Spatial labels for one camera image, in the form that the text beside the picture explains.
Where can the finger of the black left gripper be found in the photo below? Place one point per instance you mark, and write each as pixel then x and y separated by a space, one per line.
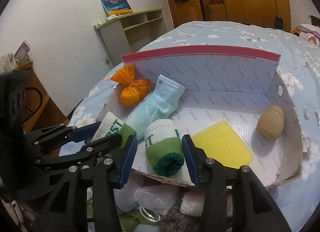
pixel 59 135
pixel 90 151

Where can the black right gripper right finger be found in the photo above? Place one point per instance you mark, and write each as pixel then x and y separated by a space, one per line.
pixel 194 158

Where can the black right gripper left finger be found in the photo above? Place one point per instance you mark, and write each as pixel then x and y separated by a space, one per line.
pixel 123 159

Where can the yellow foam sponge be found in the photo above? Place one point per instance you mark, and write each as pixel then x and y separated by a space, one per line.
pixel 223 144

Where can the green white sock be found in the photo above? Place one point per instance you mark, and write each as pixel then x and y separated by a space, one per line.
pixel 111 125
pixel 164 147

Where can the grey brown knitted sock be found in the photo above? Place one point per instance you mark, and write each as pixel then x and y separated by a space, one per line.
pixel 176 221

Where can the green satin ribbon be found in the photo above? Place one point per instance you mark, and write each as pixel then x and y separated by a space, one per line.
pixel 127 221

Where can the orange mesh pouch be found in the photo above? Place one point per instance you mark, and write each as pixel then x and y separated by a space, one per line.
pixel 135 90

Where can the white waffle towel roll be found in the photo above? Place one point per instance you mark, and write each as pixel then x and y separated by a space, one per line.
pixel 193 201

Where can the red cardboard box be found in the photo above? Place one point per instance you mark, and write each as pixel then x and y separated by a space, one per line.
pixel 233 84

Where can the tan makeup sponge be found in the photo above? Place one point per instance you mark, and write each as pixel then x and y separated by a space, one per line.
pixel 271 123

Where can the beige shelf desk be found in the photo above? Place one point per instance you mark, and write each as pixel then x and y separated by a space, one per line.
pixel 129 33

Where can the green white book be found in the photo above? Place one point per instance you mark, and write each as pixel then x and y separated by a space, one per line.
pixel 103 21

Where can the blue floral bedspread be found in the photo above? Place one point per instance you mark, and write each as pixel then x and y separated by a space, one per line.
pixel 299 70

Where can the blue yellow painting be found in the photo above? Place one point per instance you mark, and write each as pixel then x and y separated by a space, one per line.
pixel 117 7

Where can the far pink ruffled pillow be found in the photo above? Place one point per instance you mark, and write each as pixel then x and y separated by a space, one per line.
pixel 307 32

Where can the dark wooden headboard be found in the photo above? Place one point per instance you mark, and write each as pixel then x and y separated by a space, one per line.
pixel 315 21

